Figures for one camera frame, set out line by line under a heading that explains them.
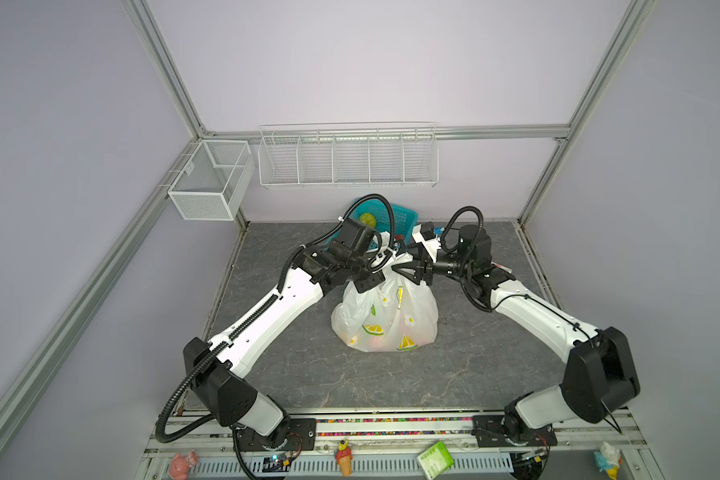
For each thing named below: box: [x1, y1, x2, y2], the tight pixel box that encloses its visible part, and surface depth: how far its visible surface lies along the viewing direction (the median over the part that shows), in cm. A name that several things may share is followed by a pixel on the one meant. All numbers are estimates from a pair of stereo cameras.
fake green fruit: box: [360, 212, 377, 228], surface depth 118 cm
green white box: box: [417, 441, 455, 480], surface depth 70 cm
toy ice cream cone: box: [336, 439, 353, 477], surface depth 71 cm
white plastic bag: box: [330, 253, 439, 353], surface depth 83 cm
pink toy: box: [169, 450, 198, 480], surface depth 70 cm
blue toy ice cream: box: [594, 441, 623, 480], surface depth 69 cm
